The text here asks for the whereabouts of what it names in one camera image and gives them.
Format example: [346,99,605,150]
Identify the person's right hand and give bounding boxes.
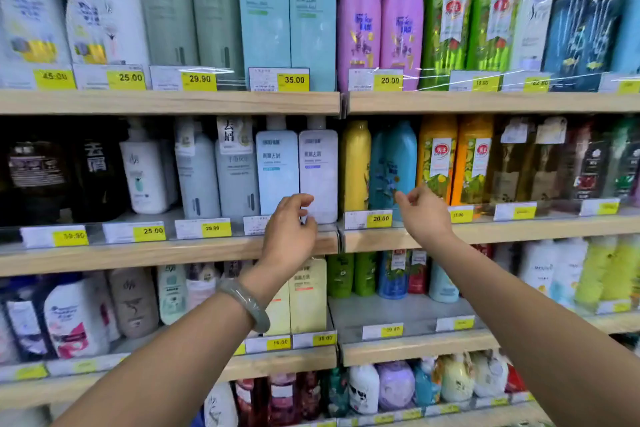
[394,185,460,255]

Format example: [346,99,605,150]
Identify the person's left hand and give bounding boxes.
[244,193,319,293]

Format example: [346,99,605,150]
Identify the person's left forearm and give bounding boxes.
[52,273,291,427]

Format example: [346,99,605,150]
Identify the person's right forearm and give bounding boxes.
[422,234,640,427]

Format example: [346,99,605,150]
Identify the blue floral shampoo bottle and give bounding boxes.
[368,120,419,220]

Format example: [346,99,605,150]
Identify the small green bottle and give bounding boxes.
[327,253,355,299]
[353,252,379,298]

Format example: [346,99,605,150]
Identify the orange shampoo bottle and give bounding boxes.
[449,115,495,207]
[416,115,459,203]

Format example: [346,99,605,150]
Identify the yellow shampoo bottle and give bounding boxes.
[342,120,372,213]

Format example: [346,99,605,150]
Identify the pale lavender pump bottle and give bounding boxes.
[298,115,340,225]

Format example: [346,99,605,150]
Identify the pale yellow pump bottle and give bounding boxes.
[288,257,329,335]

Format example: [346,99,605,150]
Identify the short light blue pump bottle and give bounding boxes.
[255,115,300,217]

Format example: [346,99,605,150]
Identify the small red bottle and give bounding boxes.
[407,250,429,295]

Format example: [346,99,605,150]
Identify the small blue bottle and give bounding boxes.
[377,250,411,300]

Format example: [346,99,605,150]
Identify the pale grey-blue bottle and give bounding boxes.
[173,118,222,221]
[214,116,261,223]

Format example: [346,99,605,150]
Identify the light teal bottle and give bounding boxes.
[428,262,460,304]

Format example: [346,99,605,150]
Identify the grey-green jade bangle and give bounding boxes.
[217,278,271,334]

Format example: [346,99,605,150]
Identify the clear brown tagged bottle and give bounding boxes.
[487,116,534,205]
[520,116,569,203]

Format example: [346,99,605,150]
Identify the white and pink bottle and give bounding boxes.
[185,263,222,313]

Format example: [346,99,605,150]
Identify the plain white bottle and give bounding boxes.
[549,239,590,311]
[517,240,559,296]

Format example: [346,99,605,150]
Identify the white and mint bottle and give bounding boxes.
[157,264,189,326]

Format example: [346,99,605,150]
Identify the teal patterned bottle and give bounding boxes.
[324,367,351,418]

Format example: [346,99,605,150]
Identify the dark red slim bottle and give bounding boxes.
[299,371,324,421]

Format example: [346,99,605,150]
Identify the white bottle with black print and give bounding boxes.
[348,364,381,416]

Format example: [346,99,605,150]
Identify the clear red bottle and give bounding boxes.
[267,373,302,427]
[234,378,269,427]

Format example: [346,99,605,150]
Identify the pink shampoo bottle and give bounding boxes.
[379,0,425,91]
[337,0,382,92]

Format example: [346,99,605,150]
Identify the white pump bottle green print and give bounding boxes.
[118,118,170,216]

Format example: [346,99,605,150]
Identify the round purple bottle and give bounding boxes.
[375,360,417,412]

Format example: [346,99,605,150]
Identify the teal and white bottle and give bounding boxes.
[412,357,444,407]

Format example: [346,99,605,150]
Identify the dark red and black bottle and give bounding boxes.
[559,120,609,202]

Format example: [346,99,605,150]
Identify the cream rounded bottle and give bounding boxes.
[439,352,476,403]

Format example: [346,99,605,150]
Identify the bright green shampoo bottle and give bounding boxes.
[420,0,475,91]
[466,0,523,73]

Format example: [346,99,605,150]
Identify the beige shampoo bottle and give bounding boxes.
[107,267,161,341]

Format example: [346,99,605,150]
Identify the white rounded bottle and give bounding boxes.
[471,350,510,398]

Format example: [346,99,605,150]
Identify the tall light blue pump bottle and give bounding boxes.
[288,0,338,92]
[236,0,292,78]

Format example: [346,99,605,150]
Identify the white bottle with grey print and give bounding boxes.
[203,381,239,427]

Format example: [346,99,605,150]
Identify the lime green bottle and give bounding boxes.
[574,236,619,311]
[599,235,640,303]

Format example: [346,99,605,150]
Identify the red refill pouch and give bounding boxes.
[504,363,528,394]

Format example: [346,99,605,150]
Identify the black shampoo bottle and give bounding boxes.
[74,137,127,223]

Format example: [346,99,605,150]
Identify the dark green and black bottle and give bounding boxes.
[601,117,640,201]

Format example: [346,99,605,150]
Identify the white and purple bottle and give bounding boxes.
[508,0,558,73]

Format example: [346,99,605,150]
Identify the grey-green shampoo bottle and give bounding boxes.
[188,0,246,88]
[137,0,199,68]

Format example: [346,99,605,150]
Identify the dark blue gold-capped bottle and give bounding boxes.
[542,0,597,92]
[575,0,622,92]

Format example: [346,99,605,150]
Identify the white bottle with red print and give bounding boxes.
[43,273,112,360]

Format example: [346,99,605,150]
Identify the dark brown labelled bottle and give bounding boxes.
[4,137,72,226]

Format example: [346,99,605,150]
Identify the plain blue bottle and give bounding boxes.
[610,0,640,75]

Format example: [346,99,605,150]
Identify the white bottle with yellow label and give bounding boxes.
[65,0,151,68]

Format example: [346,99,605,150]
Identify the dark blue white-label bottle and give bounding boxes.
[0,285,57,361]

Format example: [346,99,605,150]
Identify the white bottle with blue cap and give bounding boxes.
[0,0,74,70]

